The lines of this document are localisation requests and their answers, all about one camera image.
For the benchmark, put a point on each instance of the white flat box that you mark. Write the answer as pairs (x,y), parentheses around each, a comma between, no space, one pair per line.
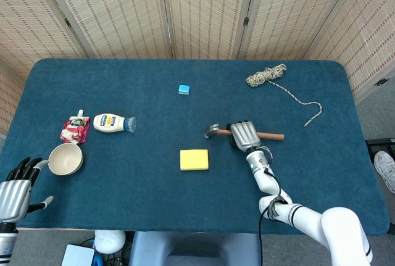
(77,255)

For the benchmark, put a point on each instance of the black screen hinge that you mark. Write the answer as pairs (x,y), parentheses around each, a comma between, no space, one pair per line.
(67,21)
(246,20)
(381,81)

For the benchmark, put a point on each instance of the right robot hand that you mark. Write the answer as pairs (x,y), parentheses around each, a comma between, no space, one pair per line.
(245,136)

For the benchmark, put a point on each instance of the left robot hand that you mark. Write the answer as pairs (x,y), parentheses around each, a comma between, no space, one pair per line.
(12,198)

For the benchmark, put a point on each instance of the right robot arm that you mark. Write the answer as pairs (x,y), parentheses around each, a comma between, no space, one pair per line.
(308,216)

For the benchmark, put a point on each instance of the yellow sponge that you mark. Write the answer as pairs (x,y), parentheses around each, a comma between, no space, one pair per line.
(194,159)

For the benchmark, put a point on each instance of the white sneaker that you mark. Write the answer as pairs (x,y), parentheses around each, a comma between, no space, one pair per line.
(385,167)

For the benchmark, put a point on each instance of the red spouted food pouch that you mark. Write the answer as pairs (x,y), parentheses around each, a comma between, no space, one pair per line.
(74,130)

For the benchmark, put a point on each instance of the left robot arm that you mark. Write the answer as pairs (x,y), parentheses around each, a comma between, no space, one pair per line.
(6,244)

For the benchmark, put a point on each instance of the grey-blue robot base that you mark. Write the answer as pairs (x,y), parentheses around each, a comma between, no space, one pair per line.
(194,247)

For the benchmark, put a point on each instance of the woven folding screen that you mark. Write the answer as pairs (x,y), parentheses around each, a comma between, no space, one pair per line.
(123,10)

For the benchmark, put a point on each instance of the small blue cube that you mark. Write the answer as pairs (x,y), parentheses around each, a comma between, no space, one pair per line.
(184,89)

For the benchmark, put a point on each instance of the black floor stand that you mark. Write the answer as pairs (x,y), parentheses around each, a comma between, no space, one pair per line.
(381,143)

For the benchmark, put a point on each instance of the blue carpet table cover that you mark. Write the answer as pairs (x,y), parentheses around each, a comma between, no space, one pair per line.
(139,185)

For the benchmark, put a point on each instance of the white mayonnaise bottle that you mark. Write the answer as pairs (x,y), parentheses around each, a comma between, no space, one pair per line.
(108,122)

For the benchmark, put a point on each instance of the beige bowl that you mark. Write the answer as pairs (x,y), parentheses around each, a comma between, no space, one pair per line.
(66,159)

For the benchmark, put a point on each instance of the white round object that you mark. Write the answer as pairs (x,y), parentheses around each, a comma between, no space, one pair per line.
(109,241)

